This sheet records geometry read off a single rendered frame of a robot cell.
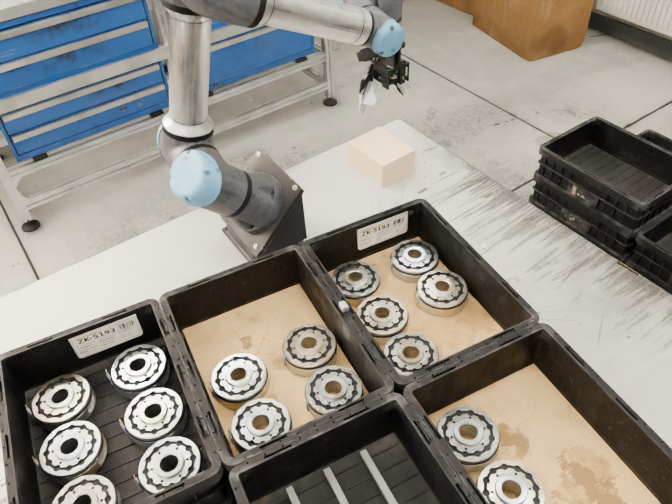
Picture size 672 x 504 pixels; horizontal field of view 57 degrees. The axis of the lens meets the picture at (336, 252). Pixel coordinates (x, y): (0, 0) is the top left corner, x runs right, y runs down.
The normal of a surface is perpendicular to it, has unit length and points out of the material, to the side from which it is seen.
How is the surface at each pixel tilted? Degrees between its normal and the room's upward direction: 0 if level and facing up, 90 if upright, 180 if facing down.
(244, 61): 90
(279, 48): 90
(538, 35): 90
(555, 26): 90
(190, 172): 45
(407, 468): 0
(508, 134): 0
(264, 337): 0
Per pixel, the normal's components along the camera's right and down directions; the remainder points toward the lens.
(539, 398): -0.05, -0.72
